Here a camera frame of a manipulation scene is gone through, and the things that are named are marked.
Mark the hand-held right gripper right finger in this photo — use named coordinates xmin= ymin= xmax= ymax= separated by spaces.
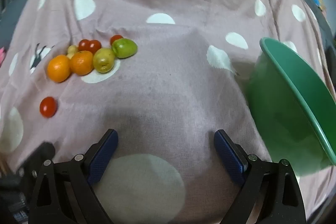
xmin=214 ymin=130 xmax=307 ymax=224

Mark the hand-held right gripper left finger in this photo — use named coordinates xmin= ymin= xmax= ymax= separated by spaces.
xmin=28 ymin=129 xmax=119 ymax=224

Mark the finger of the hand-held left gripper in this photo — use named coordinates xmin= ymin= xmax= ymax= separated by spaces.
xmin=16 ymin=142 xmax=56 ymax=170

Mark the green plastic bowl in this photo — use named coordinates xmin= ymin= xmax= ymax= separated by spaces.
xmin=246 ymin=37 xmax=336 ymax=177

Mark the orange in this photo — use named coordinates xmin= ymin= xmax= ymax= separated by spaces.
xmin=47 ymin=55 xmax=71 ymax=83
xmin=69 ymin=51 xmax=94 ymax=76

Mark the yellowish green jujube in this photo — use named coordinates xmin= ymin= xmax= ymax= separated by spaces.
xmin=93 ymin=48 xmax=115 ymax=73

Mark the bright green jujube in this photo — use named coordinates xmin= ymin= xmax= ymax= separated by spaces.
xmin=112 ymin=38 xmax=138 ymax=59

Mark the pink polka dot blanket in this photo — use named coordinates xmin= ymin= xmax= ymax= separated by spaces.
xmin=0 ymin=0 xmax=336 ymax=224

